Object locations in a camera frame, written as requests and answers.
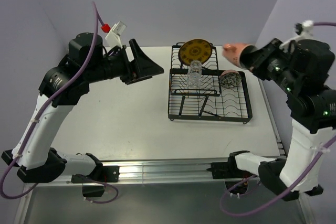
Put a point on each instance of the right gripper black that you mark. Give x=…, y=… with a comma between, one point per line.
x=256, y=61

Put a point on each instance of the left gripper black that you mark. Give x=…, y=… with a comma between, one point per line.
x=141, y=68

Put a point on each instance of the pink white mug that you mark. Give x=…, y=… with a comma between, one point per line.
x=234, y=52

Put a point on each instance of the floral patterned bowl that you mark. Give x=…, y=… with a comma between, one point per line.
x=230, y=79

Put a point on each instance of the clear glass cup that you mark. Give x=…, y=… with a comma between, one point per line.
x=195, y=67
x=194, y=80

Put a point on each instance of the yellow patterned plate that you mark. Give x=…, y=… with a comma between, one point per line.
x=196, y=49

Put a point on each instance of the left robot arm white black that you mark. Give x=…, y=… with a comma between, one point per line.
x=60, y=90

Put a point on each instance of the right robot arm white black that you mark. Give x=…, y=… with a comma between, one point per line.
x=300, y=69

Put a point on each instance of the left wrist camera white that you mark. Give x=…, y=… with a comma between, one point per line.
x=113, y=34

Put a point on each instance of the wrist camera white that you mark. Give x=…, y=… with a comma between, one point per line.
x=302, y=31
x=113, y=34

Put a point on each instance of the black wire dish rack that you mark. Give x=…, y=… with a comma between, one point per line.
x=212, y=101

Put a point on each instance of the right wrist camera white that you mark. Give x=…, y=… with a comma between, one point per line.
x=302, y=31

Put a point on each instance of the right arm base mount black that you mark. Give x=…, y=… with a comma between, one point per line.
x=220, y=170

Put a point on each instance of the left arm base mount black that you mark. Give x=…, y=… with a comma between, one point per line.
x=100, y=181

